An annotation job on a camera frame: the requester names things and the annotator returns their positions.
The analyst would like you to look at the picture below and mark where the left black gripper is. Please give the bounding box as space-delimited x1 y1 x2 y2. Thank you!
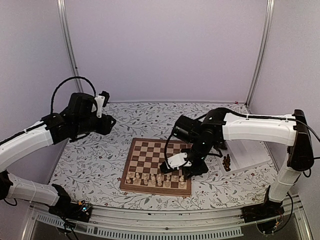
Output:
74 113 116 136

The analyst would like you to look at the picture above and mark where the light piece among dark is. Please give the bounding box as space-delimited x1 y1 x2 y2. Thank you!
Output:
178 181 186 189

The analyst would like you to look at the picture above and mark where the light bishop piece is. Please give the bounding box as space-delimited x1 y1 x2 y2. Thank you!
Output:
164 179 171 188

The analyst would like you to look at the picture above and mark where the light king piece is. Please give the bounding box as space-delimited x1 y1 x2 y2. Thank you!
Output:
157 177 163 187

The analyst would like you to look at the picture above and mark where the light queen piece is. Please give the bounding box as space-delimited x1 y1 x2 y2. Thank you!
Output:
150 174 156 186

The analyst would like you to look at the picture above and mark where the wooden chess board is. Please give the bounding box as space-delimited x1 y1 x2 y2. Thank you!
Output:
119 138 192 197

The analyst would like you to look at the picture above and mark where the light knight back row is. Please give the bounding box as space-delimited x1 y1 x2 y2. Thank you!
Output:
133 177 139 185

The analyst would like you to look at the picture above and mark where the white plastic tray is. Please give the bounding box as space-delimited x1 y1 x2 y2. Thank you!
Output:
216 140 272 176

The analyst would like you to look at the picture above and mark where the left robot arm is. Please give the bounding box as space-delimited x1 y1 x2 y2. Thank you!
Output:
0 91 116 217

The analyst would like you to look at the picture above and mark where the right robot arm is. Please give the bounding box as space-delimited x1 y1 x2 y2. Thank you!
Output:
164 107 314 218

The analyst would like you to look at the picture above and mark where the pile of dark chess pieces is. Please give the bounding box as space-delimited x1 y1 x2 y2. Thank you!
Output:
222 154 231 172

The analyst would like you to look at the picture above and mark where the floral patterned table mat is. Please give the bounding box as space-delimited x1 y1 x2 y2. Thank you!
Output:
49 101 285 210

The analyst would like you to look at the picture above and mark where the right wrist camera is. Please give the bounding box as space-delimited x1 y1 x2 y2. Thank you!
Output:
159 152 192 174

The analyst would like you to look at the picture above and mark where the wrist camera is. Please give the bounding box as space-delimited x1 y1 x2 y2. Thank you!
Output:
91 91 110 118
159 152 192 174

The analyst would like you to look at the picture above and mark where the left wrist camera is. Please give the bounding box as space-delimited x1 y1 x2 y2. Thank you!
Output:
91 91 110 118

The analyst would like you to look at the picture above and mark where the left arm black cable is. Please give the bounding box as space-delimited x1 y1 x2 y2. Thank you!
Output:
49 76 98 115

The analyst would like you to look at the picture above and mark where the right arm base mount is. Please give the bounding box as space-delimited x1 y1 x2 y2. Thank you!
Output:
241 200 285 235

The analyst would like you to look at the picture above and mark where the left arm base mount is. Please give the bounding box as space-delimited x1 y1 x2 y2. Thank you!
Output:
48 200 93 223

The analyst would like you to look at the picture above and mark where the front aluminium rail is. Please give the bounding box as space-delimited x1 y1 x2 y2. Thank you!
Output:
22 195 315 240

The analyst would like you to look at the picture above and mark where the left aluminium frame post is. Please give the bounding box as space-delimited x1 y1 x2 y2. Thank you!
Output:
56 0 79 77

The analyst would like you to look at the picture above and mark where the aluminium frame post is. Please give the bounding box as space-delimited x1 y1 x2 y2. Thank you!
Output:
245 0 275 108
56 0 79 77

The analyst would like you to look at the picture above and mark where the right aluminium frame post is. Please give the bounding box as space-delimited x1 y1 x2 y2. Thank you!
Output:
245 0 275 108

